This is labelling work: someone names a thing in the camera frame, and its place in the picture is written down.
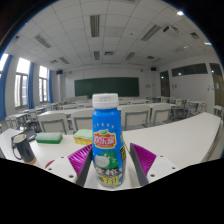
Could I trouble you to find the ceiling projector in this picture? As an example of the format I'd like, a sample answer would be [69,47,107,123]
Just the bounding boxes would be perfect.
[162,25,180,36]

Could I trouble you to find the dark blue mug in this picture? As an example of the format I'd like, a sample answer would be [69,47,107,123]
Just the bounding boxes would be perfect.
[11,133,38,166]

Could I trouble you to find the tall bright window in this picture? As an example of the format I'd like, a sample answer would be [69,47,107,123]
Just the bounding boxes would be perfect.
[38,65,49,103]
[0,53,9,81]
[14,57,31,108]

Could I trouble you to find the blue window curtain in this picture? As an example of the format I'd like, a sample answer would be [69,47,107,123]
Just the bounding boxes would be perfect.
[27,62,35,109]
[48,69,54,104]
[0,54,14,121]

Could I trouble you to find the yellow and green sponge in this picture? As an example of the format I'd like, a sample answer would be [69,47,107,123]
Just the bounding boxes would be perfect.
[72,128,94,146]

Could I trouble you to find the blue drink bottle white cap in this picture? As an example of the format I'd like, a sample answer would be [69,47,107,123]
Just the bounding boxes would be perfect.
[91,92,127,189]

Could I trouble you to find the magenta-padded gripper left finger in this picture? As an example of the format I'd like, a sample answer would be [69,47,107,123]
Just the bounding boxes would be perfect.
[44,143,94,188]

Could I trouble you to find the dark classroom door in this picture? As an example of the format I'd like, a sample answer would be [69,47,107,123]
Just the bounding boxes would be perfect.
[159,70,171,98]

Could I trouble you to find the green chalkboard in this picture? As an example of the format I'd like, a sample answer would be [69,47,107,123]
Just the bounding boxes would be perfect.
[74,77,140,99]

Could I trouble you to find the ceiling lights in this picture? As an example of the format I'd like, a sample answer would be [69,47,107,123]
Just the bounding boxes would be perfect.
[33,9,214,64]

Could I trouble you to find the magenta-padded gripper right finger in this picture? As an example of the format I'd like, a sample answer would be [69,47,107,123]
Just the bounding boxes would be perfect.
[129,142,180,187]

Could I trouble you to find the black folder with keys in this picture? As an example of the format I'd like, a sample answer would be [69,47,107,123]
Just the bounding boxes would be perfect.
[10,129,38,149]

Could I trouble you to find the classroom chairs and desks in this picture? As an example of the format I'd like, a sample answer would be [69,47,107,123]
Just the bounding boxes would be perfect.
[0,95,224,135]

